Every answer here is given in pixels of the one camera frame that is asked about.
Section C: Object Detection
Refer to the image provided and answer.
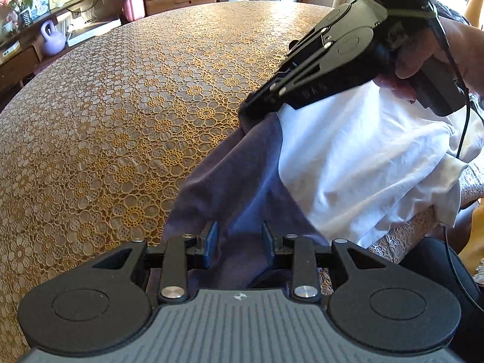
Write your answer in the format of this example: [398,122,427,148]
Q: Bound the small pink case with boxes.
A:
[123,0,146,21]

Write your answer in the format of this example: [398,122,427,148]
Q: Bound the yellow lace tablecloth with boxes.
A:
[0,1,484,352]

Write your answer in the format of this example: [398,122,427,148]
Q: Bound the small white box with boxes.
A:
[0,40,21,65]

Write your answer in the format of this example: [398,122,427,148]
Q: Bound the purple kettlebell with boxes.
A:
[40,21,69,57]

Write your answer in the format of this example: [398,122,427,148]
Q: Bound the flower vase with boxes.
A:
[8,0,50,27]

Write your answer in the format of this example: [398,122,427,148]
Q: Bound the white purple raglan shirt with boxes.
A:
[162,79,484,292]

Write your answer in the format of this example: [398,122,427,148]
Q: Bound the white flat box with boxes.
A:
[66,17,123,48]

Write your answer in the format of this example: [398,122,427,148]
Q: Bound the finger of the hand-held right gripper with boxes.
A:
[285,3,358,69]
[240,43,341,122]

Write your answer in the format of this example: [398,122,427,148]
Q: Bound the person's right hand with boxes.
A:
[372,17,484,103]

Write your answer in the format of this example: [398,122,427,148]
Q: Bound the person's dark pants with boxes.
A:
[399,236,475,307]

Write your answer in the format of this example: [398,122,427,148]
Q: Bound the pink flower pot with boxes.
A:
[0,0,16,33]

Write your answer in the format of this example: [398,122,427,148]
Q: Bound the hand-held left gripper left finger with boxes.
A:
[91,221,219,304]

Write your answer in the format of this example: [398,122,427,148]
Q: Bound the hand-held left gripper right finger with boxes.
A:
[262,221,390,304]

